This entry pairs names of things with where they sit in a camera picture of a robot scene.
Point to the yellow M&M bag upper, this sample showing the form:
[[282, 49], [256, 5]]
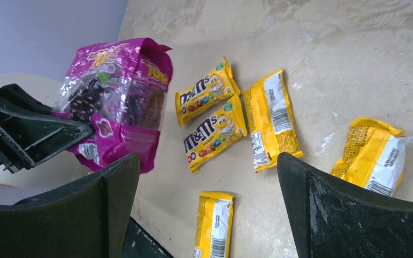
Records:
[[218, 85]]

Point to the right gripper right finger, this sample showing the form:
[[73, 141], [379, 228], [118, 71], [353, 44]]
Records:
[[330, 217]]

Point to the yellow candy bag right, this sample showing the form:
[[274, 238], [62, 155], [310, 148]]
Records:
[[373, 156]]

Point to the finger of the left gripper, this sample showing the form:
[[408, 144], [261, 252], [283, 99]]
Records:
[[30, 134]]

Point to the purple candy bag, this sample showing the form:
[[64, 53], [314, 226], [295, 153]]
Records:
[[119, 89]]

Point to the yellow candy bag back-side middle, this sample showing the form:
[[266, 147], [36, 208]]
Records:
[[271, 121]]

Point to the yellow M&M bag lower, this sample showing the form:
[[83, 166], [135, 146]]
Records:
[[215, 133]]

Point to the black base frame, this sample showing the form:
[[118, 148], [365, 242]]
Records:
[[138, 243]]

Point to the yellow candy bag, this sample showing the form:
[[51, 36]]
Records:
[[214, 225], [373, 156]]

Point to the yellow candy bag front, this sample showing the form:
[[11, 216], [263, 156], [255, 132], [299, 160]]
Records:
[[214, 225]]

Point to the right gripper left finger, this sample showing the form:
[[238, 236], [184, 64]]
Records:
[[84, 218]]

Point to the yellow m&m bag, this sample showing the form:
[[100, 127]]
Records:
[[215, 133], [218, 85]]

